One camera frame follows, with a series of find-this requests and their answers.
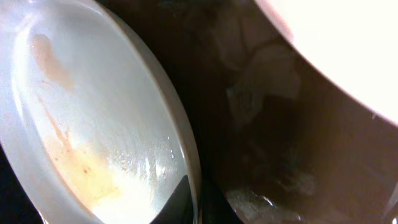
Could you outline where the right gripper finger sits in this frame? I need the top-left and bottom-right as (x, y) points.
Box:
(150, 175), (193, 224)

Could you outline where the white plate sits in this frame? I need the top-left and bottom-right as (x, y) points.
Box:
(1, 1), (201, 223)
(256, 0), (397, 124)

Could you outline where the brown serving tray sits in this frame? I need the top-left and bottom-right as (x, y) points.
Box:
(103, 0), (397, 223)

